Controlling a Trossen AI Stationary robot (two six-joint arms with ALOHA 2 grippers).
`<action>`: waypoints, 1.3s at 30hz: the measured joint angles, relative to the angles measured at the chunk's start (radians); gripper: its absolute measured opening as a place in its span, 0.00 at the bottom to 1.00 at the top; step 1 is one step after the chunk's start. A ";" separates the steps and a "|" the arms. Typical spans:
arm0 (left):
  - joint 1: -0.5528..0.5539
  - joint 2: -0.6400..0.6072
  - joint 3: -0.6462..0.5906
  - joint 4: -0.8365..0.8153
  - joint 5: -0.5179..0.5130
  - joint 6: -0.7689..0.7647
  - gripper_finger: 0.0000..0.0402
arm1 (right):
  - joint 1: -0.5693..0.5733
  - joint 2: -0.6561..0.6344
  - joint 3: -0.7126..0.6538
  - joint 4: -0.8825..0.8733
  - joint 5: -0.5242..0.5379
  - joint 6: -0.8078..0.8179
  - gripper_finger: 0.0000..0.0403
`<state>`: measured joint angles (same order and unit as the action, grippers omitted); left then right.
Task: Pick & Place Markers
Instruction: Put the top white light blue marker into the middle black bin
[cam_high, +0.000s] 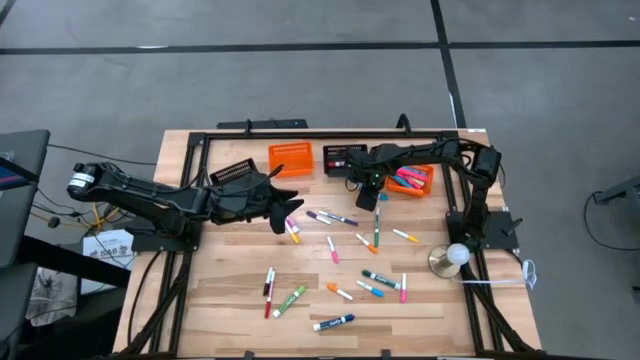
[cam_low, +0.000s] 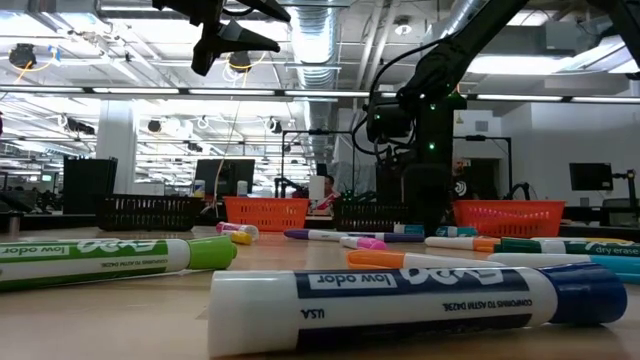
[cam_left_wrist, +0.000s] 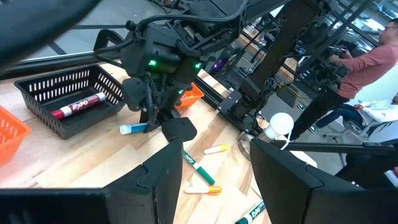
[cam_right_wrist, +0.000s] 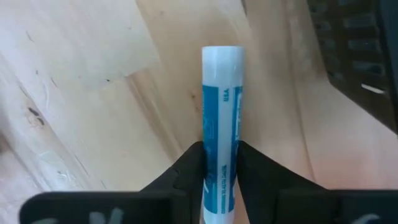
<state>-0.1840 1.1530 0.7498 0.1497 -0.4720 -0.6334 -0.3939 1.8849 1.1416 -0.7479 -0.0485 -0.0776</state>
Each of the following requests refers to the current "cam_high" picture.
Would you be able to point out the black chair base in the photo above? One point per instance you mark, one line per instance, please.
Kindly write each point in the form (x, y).
(620, 191)

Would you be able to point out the thin green marker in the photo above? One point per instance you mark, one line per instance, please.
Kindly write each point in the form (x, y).
(376, 227)

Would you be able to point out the black power strip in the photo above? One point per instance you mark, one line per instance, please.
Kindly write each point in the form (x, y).
(270, 124)

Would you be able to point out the pink cap white marker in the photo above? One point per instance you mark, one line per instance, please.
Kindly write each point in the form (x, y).
(333, 250)
(294, 226)

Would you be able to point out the black stand bar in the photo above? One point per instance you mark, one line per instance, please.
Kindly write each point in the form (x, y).
(75, 262)

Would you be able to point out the thin red marker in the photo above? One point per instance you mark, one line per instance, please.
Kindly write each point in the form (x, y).
(270, 300)

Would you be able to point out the orange plastic basket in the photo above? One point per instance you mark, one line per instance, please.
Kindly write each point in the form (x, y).
(400, 192)
(291, 160)

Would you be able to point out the white cloth bag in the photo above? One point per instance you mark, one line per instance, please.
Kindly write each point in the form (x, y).
(50, 295)

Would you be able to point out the thin yellow tip marker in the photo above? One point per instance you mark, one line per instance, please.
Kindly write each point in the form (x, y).
(405, 236)

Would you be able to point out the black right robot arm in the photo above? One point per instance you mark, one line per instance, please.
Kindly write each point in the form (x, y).
(480, 165)

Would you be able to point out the dark blue whiteboard marker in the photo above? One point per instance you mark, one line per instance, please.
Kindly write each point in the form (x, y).
(333, 323)

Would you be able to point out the pink highlighter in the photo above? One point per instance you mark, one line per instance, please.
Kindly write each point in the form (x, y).
(414, 173)
(415, 182)

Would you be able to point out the yellow cap white marker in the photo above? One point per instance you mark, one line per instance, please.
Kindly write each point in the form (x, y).
(292, 234)

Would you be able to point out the dark office desk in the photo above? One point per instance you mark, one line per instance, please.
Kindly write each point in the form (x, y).
(22, 210)

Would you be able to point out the light green whiteboard marker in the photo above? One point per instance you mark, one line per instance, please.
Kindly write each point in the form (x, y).
(289, 301)

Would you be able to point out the teal blue whiteboard marker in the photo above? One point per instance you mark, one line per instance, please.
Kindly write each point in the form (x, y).
(383, 197)

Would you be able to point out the blue cap white marker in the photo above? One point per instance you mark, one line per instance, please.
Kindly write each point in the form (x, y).
(370, 289)

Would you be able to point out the brass lamp with white bulb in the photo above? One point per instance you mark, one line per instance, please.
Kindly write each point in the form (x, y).
(442, 265)

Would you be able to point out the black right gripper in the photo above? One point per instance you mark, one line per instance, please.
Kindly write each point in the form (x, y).
(367, 172)

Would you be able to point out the purple cap white marker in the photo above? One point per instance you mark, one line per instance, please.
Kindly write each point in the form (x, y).
(320, 218)

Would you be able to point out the computer monitor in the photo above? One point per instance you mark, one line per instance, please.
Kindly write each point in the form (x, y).
(12, 175)

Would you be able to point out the black aluminium rig frame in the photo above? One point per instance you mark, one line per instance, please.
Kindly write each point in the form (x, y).
(325, 135)

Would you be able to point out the orange cap white marker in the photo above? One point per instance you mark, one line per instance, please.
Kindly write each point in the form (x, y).
(340, 292)
(366, 243)

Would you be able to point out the thin dark blue marker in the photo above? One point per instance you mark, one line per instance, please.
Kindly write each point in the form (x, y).
(340, 218)

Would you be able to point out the black plastic basket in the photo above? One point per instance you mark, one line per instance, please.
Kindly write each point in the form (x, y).
(332, 151)
(231, 171)

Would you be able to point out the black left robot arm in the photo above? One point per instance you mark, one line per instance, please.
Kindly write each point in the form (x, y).
(150, 197)

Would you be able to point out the thin pink marker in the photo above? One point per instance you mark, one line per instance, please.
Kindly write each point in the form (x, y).
(403, 289)

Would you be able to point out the blue highlighter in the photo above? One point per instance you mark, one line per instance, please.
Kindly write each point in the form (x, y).
(400, 181)

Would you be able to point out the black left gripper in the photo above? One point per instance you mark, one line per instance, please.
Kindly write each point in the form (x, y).
(242, 200)

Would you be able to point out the white cardboard box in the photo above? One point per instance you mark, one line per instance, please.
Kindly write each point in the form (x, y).
(107, 250)

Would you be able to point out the dark green whiteboard marker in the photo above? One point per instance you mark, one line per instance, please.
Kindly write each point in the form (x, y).
(381, 280)

